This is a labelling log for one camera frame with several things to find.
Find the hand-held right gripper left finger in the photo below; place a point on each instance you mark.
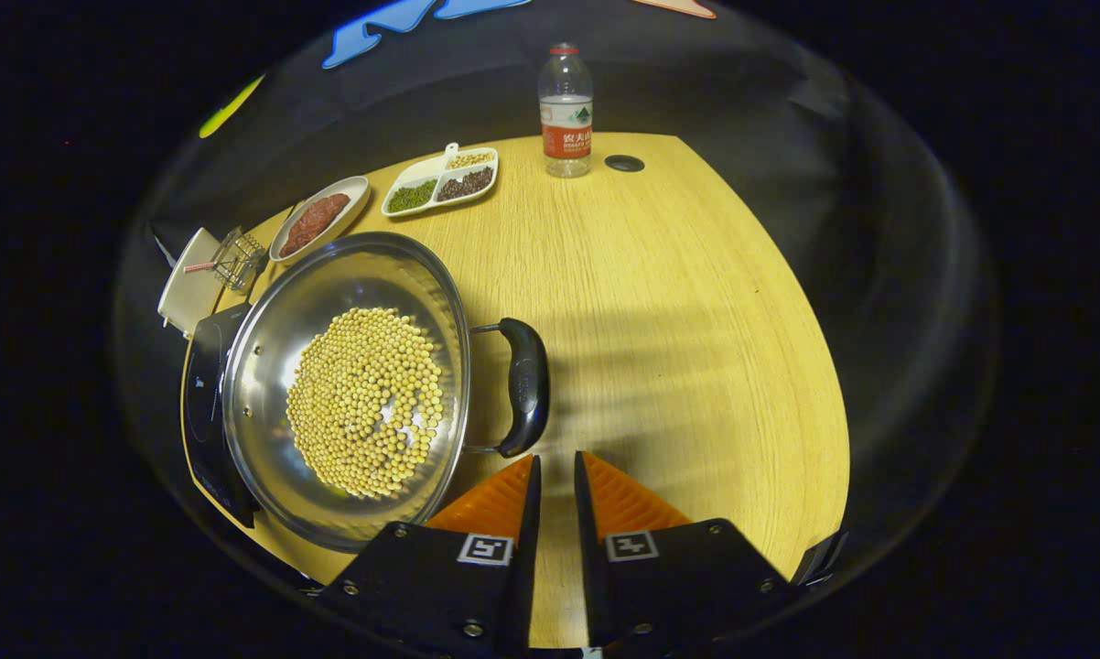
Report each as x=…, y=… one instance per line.
x=523, y=577

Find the pile of dark beans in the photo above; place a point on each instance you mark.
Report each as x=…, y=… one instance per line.
x=466, y=184

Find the white oval plate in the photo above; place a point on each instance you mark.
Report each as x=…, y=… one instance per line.
x=353, y=197

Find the black induction cooktop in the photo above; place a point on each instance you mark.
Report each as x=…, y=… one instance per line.
x=204, y=412

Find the clear plastic water bottle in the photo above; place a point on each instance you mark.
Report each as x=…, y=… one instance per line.
x=566, y=119

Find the pile of red beans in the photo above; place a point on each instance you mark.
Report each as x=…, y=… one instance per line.
x=314, y=224

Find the black frame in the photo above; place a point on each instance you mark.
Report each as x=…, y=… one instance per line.
x=824, y=554

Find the white divided dish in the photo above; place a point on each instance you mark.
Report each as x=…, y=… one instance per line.
x=422, y=172

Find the pile of green beans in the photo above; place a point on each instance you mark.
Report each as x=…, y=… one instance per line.
x=412, y=196

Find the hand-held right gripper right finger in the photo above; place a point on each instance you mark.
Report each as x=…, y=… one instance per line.
x=589, y=567

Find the stainless steel pot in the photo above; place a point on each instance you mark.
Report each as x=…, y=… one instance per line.
x=266, y=366

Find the white toaster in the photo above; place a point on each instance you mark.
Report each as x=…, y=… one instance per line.
x=188, y=293

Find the pile of yellow soybeans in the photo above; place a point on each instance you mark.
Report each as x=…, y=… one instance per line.
x=367, y=403

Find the pink stick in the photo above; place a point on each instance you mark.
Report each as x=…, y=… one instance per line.
x=198, y=267

